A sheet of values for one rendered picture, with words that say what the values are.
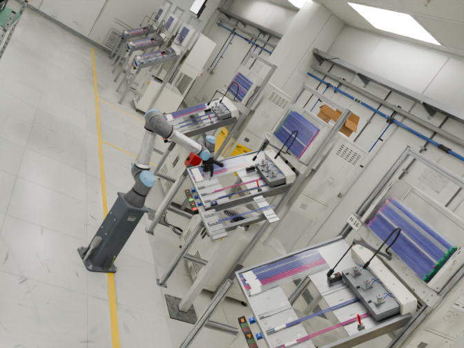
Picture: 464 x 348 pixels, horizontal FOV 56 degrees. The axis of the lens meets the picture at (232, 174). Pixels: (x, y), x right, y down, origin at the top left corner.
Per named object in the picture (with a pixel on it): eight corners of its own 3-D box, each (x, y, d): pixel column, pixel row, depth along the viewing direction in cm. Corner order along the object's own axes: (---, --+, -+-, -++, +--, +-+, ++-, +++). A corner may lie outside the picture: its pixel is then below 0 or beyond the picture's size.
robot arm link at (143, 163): (132, 185, 305) (151, 114, 284) (128, 175, 316) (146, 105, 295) (148, 186, 311) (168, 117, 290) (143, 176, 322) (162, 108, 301)
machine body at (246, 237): (190, 291, 355) (230, 233, 341) (175, 242, 415) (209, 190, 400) (250, 310, 386) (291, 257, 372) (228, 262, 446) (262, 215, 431)
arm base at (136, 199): (128, 206, 294) (135, 194, 292) (120, 192, 304) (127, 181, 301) (146, 209, 305) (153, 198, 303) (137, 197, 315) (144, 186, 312)
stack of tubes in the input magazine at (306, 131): (298, 158, 333) (319, 129, 326) (273, 134, 376) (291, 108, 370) (309, 165, 339) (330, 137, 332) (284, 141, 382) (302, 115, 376)
